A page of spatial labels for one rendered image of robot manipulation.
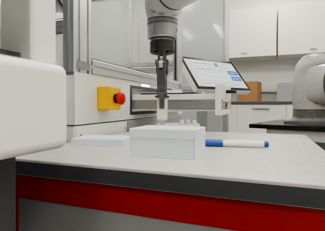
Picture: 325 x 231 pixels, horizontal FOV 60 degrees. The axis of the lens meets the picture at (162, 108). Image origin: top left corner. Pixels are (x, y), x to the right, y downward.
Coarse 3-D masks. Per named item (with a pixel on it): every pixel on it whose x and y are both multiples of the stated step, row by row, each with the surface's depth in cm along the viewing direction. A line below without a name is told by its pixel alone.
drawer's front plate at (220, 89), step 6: (216, 84) 95; (222, 84) 99; (216, 90) 95; (222, 90) 99; (216, 96) 95; (222, 96) 99; (228, 96) 114; (216, 102) 95; (222, 102) 100; (216, 108) 95; (228, 108) 114; (216, 114) 95; (222, 114) 100
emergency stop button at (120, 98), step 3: (120, 93) 85; (123, 93) 86; (117, 96) 85; (120, 96) 85; (123, 96) 86; (117, 99) 85; (120, 99) 85; (123, 99) 86; (120, 102) 85; (123, 102) 86
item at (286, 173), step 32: (32, 160) 49; (64, 160) 48; (96, 160) 48; (128, 160) 48; (160, 160) 48; (192, 160) 48; (224, 160) 48; (256, 160) 48; (288, 160) 48; (320, 160) 48; (32, 192) 50; (64, 192) 48; (96, 192) 46; (128, 192) 44; (160, 192) 42; (192, 192) 39; (224, 192) 37; (256, 192) 36; (288, 192) 35; (320, 192) 33; (32, 224) 51; (64, 224) 48; (96, 224) 46; (128, 224) 44; (160, 224) 42; (192, 224) 40; (224, 224) 38; (256, 224) 37; (288, 224) 36; (320, 224) 34
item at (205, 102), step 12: (132, 96) 108; (144, 96) 106; (180, 96) 101; (192, 96) 100; (204, 96) 98; (132, 108) 108; (144, 108) 106; (156, 108) 104; (168, 108) 103; (180, 108) 101; (192, 108) 99; (204, 108) 98
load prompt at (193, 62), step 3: (192, 60) 202; (192, 63) 199; (195, 63) 201; (198, 63) 202; (201, 63) 204; (204, 63) 206; (207, 63) 208; (210, 63) 210; (213, 63) 212; (216, 63) 214; (219, 63) 216; (210, 66) 207; (213, 66) 209; (216, 66) 211; (219, 66) 213
